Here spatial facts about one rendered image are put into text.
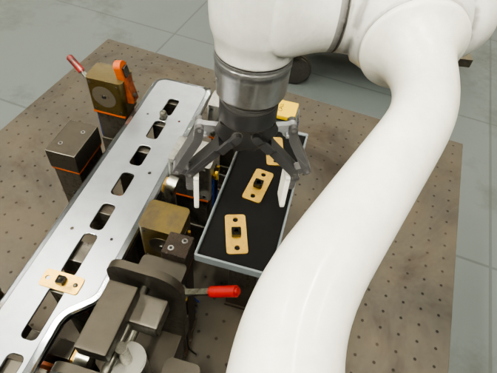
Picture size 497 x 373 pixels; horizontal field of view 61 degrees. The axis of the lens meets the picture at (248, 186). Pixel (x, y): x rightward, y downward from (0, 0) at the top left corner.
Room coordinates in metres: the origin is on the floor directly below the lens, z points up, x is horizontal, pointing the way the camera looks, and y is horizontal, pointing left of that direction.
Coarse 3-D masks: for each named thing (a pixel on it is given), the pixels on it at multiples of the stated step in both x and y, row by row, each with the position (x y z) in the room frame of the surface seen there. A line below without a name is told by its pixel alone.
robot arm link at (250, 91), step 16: (224, 64) 0.39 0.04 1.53; (288, 64) 0.40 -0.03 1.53; (224, 80) 0.39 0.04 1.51; (240, 80) 0.38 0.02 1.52; (256, 80) 0.38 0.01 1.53; (272, 80) 0.39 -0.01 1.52; (224, 96) 0.39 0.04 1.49; (240, 96) 0.38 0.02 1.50; (256, 96) 0.38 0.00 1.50; (272, 96) 0.39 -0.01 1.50
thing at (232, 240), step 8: (232, 216) 0.46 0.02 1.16; (240, 216) 0.46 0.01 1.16; (232, 224) 0.44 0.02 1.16; (240, 224) 0.44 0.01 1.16; (232, 232) 0.42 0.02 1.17; (240, 232) 0.42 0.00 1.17; (232, 240) 0.41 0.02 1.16; (240, 240) 0.41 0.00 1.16; (232, 248) 0.39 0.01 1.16; (240, 248) 0.39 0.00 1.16
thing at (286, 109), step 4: (280, 104) 0.80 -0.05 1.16; (284, 104) 0.81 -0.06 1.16; (288, 104) 0.81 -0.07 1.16; (292, 104) 0.81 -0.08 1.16; (296, 104) 0.81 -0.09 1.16; (280, 108) 0.79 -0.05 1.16; (284, 108) 0.79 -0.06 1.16; (288, 108) 0.79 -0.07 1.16; (292, 108) 0.80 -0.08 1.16; (296, 108) 0.80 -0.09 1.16; (280, 112) 0.77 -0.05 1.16; (284, 112) 0.78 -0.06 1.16; (288, 112) 0.78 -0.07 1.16; (292, 112) 0.78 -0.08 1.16; (296, 112) 0.78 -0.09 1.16; (280, 116) 0.76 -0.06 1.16; (284, 116) 0.76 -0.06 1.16; (288, 116) 0.77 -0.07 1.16
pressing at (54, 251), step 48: (144, 96) 0.97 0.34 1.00; (192, 96) 1.00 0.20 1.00; (144, 144) 0.77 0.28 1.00; (96, 192) 0.60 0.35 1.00; (144, 192) 0.62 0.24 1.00; (48, 240) 0.46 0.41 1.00; (96, 240) 0.47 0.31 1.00; (48, 288) 0.35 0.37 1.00; (96, 288) 0.36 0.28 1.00; (0, 336) 0.25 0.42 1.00; (48, 336) 0.26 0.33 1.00
